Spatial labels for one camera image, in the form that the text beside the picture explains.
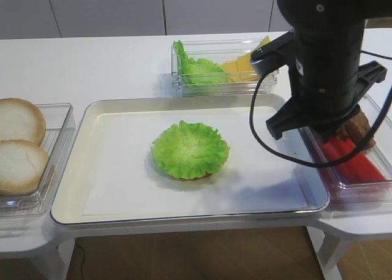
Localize front brown meat patty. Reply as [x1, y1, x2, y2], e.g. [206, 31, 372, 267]
[336, 109, 371, 145]

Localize clear patty tomato container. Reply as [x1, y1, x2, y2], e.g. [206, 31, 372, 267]
[300, 95, 391, 204]

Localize flat yellow cheese slice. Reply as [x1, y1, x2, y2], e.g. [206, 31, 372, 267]
[220, 59, 260, 83]

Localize top bun half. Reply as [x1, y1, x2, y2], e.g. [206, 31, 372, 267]
[1, 98, 46, 145]

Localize clear lettuce cheese container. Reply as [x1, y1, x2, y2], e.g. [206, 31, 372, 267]
[171, 39, 262, 97]

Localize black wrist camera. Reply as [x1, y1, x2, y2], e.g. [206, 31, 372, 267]
[250, 31, 295, 77]

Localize front bun half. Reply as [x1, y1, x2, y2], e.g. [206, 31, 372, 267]
[1, 140, 49, 195]

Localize green lettuce in container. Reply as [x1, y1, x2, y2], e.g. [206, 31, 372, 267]
[173, 40, 228, 86]

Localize upright orange cheese slice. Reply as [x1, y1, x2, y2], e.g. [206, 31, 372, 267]
[235, 35, 272, 71]

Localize white rectangular tray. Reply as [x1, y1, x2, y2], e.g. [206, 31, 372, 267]
[51, 95, 330, 225]

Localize clear bun container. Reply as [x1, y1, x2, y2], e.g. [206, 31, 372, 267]
[1, 103, 75, 219]

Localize stacked red tomato slices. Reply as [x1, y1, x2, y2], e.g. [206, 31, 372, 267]
[335, 139, 386, 184]

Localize bun half under lettuce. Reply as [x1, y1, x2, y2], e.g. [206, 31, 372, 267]
[172, 173, 212, 182]

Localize red tomato slice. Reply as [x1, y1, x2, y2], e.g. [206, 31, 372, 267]
[320, 135, 347, 161]

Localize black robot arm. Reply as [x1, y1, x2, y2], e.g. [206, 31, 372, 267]
[266, 0, 391, 138]

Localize green lettuce leaf on tray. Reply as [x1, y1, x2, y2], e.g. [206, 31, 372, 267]
[151, 120, 230, 179]

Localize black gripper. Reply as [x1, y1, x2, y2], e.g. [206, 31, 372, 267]
[266, 31, 387, 140]

